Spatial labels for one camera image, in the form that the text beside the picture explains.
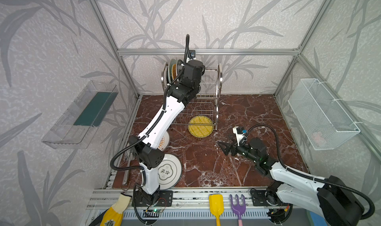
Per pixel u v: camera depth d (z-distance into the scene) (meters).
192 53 0.57
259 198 0.73
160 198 0.72
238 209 0.70
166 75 0.74
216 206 0.72
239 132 0.70
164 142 0.94
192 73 0.51
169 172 0.82
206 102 1.09
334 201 0.41
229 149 0.70
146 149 0.44
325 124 0.60
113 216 0.68
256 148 0.61
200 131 0.99
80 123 0.64
